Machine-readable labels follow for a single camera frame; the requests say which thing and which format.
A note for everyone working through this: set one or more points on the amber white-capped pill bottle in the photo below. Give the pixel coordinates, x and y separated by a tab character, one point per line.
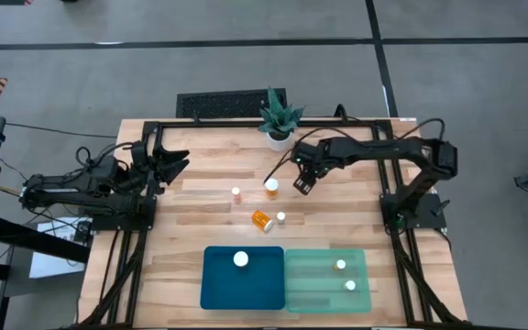
271	185
260	220

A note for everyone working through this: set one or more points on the crossing black floor tape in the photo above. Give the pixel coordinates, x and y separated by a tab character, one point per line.
380	55

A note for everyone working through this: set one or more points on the long black floor tape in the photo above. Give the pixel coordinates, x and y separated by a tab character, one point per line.
200	44

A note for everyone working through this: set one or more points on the green plant in white pot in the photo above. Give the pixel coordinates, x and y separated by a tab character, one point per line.
278	142

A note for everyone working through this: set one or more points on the black side table frame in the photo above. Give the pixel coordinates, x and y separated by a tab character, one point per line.
39	240

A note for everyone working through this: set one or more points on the small white cap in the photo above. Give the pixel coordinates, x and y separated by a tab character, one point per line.
281	216

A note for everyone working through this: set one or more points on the dark blue plastic bin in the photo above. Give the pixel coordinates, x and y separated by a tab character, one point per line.
227	289

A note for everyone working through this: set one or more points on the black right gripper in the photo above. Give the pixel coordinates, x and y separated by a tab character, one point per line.
312	158

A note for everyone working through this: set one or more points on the translucent green plastic bin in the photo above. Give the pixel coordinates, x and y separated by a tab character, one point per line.
319	293

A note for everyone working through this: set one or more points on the black floor vent grille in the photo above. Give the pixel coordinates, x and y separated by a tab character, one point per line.
218	104

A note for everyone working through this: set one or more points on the black power adapter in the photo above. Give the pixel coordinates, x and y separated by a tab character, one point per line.
82	233

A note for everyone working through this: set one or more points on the small pink pill bottle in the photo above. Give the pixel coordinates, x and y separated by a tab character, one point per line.
236	196

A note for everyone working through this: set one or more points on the black aluminium table frame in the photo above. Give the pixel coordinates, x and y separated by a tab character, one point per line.
223	124

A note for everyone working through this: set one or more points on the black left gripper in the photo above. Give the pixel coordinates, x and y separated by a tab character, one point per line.
144	167

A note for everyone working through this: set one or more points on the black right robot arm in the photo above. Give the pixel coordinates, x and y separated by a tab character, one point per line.
383	149

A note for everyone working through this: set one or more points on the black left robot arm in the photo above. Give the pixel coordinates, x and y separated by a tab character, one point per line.
62	188

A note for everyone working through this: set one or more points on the white cap green tray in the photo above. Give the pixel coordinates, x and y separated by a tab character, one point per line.
350	285
340	264

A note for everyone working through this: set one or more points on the white paper sheet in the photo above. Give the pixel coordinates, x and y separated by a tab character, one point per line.
48	266

